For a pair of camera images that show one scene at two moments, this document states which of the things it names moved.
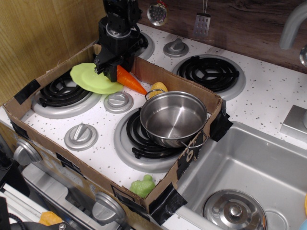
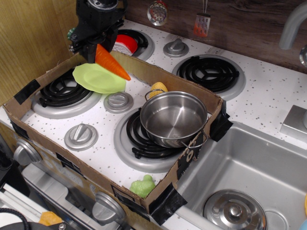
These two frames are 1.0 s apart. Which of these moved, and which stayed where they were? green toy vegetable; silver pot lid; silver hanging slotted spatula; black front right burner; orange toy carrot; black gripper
Moved: black gripper; orange toy carrot
Stayed: green toy vegetable; silver pot lid; silver hanging slotted spatula; black front right burner
